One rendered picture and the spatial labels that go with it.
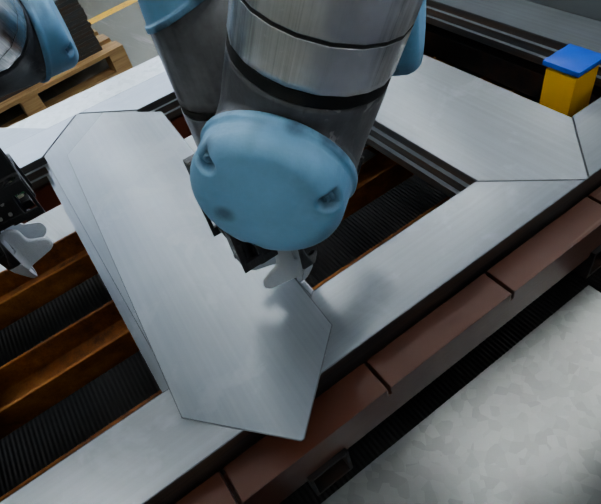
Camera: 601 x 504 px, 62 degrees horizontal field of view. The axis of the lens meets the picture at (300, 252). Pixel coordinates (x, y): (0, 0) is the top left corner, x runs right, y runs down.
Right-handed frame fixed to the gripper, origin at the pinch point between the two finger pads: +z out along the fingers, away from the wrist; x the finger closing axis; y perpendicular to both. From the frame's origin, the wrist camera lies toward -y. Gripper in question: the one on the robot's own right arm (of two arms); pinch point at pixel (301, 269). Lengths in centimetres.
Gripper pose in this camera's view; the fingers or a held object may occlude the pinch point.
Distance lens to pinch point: 59.2
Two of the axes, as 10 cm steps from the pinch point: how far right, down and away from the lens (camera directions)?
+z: 1.9, 6.5, 7.4
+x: 5.6, 5.5, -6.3
